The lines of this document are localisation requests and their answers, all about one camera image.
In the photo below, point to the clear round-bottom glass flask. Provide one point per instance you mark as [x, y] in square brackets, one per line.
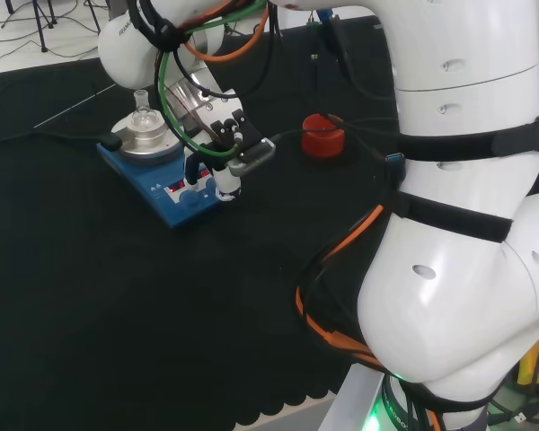
[144, 119]

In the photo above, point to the yellow stop button box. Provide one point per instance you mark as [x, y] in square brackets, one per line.
[534, 366]

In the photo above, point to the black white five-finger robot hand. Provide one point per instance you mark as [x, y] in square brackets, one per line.
[215, 112]

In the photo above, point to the thin glass rod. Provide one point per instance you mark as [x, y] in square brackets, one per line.
[67, 110]

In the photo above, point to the red round button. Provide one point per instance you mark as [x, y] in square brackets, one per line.
[322, 141]

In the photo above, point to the blue usb plug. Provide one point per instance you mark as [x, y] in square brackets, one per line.
[395, 158]

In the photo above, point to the black bench cloth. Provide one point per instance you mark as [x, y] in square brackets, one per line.
[139, 305]

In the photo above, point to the black tripod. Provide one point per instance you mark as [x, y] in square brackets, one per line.
[94, 15]
[42, 27]

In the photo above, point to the heater with blue base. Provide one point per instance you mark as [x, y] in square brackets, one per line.
[170, 211]

